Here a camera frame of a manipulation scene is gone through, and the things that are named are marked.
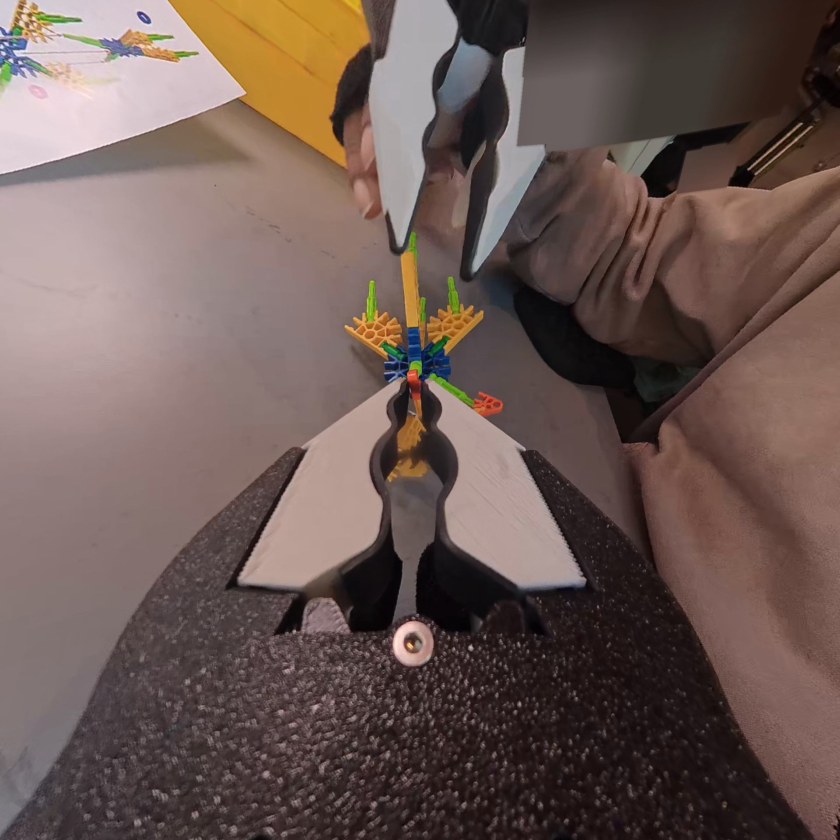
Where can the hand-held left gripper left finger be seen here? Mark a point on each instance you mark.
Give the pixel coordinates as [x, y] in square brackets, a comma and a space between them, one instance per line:
[312, 518]

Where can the yellow black toy wheel assembly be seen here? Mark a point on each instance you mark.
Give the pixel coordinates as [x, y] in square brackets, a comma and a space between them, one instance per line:
[410, 433]

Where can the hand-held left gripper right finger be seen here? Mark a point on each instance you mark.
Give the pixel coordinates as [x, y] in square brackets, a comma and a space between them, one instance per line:
[512, 518]

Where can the person's torso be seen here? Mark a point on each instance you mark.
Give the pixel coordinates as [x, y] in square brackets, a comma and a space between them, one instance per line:
[754, 525]

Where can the person's right hand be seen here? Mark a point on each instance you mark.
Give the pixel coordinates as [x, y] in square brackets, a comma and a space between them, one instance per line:
[364, 170]

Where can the yellow plastic bin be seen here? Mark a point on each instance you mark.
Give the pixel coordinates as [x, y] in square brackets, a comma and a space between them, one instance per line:
[282, 65]

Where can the person's right forearm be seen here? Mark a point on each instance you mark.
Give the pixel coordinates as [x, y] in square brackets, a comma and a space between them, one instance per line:
[656, 262]

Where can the large blue green toy assembly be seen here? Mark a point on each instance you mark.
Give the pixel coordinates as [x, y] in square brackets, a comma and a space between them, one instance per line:
[374, 328]

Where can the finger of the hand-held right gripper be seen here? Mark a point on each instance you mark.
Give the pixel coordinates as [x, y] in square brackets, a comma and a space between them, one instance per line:
[403, 98]
[505, 184]

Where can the white instruction sheet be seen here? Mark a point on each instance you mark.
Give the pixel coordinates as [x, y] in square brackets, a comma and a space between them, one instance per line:
[98, 79]

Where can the grey desk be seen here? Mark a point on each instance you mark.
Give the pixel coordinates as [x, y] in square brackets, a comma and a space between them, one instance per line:
[164, 328]

